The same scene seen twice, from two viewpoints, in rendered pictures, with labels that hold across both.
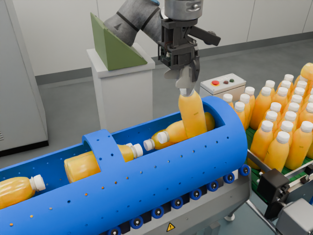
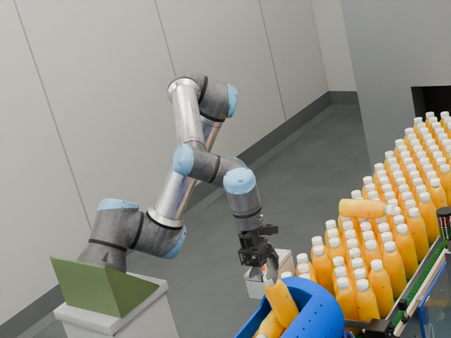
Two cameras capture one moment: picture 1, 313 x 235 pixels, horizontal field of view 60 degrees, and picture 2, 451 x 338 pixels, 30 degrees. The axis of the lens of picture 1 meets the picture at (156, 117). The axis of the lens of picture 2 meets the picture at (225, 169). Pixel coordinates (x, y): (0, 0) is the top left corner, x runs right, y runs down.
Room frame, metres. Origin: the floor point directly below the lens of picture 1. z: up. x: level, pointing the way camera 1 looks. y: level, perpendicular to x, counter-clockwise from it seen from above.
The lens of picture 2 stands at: (-1.36, 0.89, 2.64)
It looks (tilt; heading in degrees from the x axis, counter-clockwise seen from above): 22 degrees down; 336
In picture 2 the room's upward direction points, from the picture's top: 15 degrees counter-clockwise
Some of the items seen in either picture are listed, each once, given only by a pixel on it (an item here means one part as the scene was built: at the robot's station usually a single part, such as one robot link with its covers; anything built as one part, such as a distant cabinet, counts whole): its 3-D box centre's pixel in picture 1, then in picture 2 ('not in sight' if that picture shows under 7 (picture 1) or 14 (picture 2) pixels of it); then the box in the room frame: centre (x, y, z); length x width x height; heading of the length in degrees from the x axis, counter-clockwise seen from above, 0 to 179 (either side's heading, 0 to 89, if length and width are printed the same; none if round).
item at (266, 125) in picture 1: (267, 126); (343, 283); (0.81, -0.42, 1.10); 0.04 x 0.04 x 0.02
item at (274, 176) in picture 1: (271, 186); (379, 336); (0.64, -0.41, 0.95); 0.10 x 0.07 x 0.10; 29
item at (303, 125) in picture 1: (306, 127); (376, 265); (0.80, -0.56, 1.10); 0.04 x 0.04 x 0.02
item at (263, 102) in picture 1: (261, 109); (323, 273); (1.06, -0.50, 1.00); 0.07 x 0.07 x 0.19
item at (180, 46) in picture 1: (179, 41); (254, 243); (0.66, -0.06, 1.48); 0.09 x 0.08 x 0.12; 119
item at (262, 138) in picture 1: (261, 146); (347, 307); (0.80, -0.42, 1.00); 0.07 x 0.07 x 0.19
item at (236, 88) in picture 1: (221, 90); (270, 273); (1.15, -0.32, 1.05); 0.20 x 0.10 x 0.10; 119
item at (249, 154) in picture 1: (240, 147); (329, 320); (0.84, -0.35, 0.96); 0.40 x 0.01 x 0.03; 29
